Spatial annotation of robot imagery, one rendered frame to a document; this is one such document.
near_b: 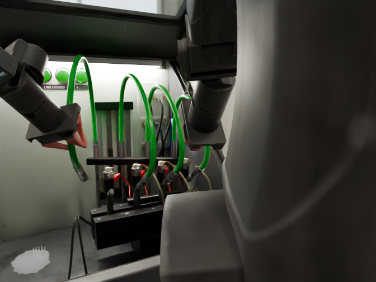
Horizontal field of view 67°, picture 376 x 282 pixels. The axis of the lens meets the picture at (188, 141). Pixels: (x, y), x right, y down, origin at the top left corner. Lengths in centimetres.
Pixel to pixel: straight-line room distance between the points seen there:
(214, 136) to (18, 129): 75
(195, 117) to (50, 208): 79
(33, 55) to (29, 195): 64
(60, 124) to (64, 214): 62
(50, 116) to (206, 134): 28
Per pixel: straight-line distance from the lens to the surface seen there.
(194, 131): 49
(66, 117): 59
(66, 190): 113
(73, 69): 71
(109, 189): 83
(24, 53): 60
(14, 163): 110
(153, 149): 69
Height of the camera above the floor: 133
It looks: 10 degrees down
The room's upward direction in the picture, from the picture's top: straight up
